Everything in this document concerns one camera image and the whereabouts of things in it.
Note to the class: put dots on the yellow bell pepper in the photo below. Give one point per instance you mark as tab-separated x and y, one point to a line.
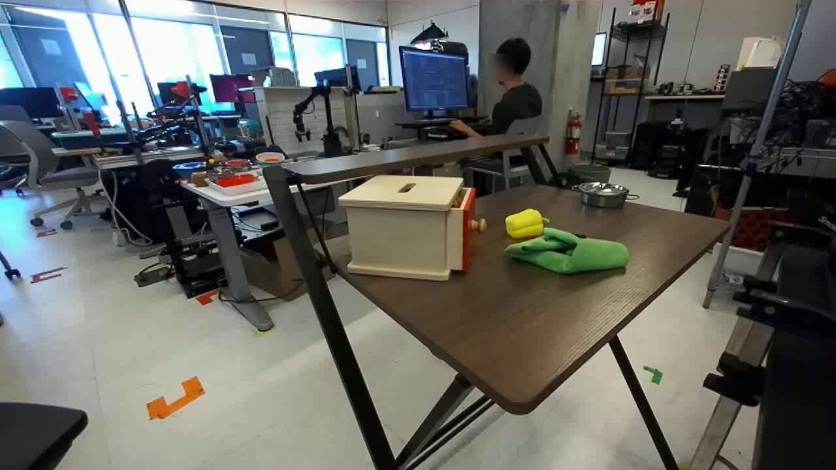
525	223

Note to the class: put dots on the black robot arm on stand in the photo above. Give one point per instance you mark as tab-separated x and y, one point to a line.
331	138

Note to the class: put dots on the wooden box with red drawer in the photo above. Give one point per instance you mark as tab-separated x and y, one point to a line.
401	229

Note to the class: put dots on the brown folding table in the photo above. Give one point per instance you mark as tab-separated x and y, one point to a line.
327	314

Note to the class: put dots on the white partition panel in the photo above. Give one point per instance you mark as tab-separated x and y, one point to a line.
382	112

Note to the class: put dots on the computer monitor with blue screen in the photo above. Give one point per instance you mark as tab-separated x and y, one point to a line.
435	79

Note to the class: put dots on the green cloth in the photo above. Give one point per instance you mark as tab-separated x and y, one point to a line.
575	254

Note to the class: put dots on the seated person in black shirt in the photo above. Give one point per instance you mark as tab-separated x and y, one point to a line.
515	101

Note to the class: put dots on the red fire extinguisher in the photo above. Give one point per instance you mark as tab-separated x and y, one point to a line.
574	134

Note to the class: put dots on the silver metal pot with lid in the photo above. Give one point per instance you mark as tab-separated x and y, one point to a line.
603	194

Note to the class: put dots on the white height-adjustable desk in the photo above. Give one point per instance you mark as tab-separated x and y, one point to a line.
232	262

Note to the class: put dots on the red tray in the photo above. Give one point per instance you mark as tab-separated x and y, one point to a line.
237	181

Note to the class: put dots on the metal shelving rack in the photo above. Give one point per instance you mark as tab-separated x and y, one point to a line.
627	87

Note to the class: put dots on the red and black robot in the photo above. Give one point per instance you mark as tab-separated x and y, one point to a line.
185	95

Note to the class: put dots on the orange floor tape mark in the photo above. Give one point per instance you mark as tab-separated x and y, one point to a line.
173	398

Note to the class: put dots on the silver tripod pole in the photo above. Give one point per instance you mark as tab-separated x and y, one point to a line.
757	147

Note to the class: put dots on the grey office chair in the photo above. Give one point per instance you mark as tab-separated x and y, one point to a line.
40	151

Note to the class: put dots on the black equipment stand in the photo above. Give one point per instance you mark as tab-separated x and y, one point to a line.
798	366

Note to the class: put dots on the black seat corner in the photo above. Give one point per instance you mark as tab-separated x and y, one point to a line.
34	434

